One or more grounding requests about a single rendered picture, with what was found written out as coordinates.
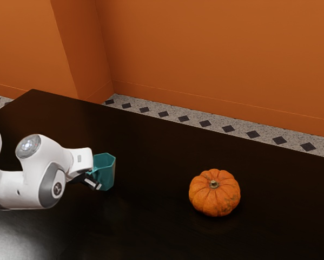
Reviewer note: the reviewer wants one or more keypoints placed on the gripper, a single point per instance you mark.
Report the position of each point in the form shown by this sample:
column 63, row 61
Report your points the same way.
column 77, row 178

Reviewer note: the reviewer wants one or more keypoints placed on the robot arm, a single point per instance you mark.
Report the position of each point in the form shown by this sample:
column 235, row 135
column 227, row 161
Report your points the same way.
column 34, row 178

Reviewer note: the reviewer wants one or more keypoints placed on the teal faceted mug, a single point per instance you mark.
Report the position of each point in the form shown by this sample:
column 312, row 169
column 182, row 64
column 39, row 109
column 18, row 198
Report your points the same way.
column 105, row 170

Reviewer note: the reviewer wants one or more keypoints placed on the orange pumpkin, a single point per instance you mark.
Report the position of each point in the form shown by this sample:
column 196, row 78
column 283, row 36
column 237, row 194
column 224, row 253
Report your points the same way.
column 214, row 193

